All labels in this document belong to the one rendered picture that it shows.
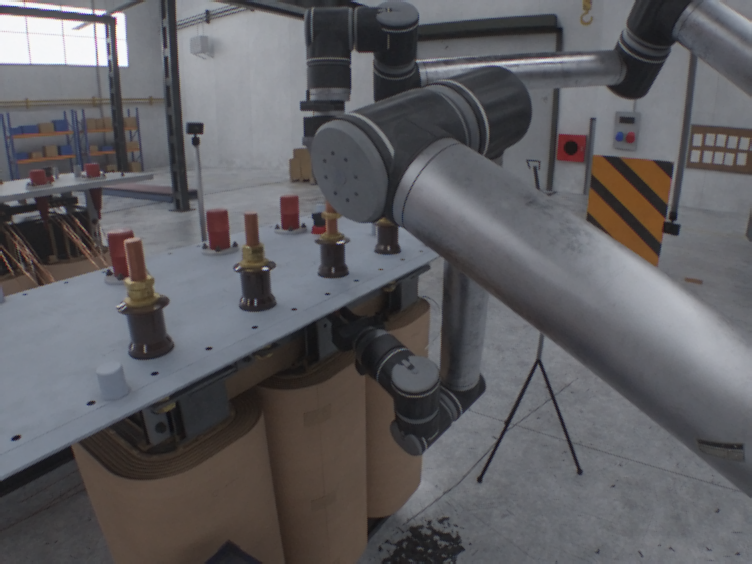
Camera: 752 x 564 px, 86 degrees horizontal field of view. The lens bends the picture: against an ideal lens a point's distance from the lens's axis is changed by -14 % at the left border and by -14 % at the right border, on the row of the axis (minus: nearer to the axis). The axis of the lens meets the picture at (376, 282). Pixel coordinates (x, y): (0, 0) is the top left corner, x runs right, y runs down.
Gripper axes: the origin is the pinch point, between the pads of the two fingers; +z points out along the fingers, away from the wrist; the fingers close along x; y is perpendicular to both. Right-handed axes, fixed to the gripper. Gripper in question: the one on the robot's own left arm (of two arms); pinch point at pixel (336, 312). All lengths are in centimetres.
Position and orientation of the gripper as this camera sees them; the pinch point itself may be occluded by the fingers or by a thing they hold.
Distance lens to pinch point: 126.5
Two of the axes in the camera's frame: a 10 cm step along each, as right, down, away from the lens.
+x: -8.0, 1.9, -5.6
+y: 1.2, -8.7, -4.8
